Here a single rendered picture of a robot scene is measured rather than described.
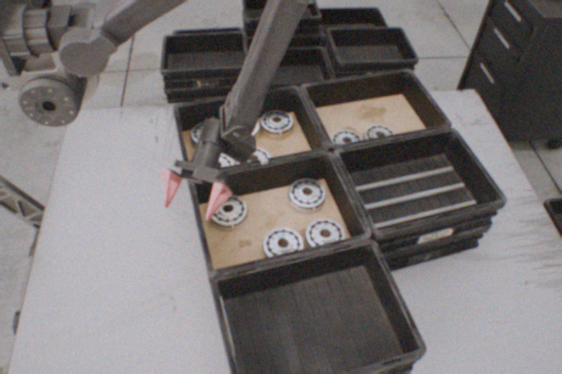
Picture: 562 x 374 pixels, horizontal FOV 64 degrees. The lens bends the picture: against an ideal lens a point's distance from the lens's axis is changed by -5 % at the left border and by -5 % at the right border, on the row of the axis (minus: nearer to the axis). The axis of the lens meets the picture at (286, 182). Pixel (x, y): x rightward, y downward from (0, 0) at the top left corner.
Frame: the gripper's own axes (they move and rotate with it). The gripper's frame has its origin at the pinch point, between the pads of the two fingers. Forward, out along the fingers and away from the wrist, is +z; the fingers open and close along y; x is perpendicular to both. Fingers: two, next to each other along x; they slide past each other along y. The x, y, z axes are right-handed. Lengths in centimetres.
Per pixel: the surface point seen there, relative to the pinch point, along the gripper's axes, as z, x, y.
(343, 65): -95, -104, -3
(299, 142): -34, -46, -8
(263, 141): -31, -44, 3
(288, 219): -8.4, -33.1, -14.1
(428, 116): -56, -53, -44
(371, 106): -57, -58, -25
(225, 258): 6.5, -24.9, -3.2
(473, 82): -130, -158, -68
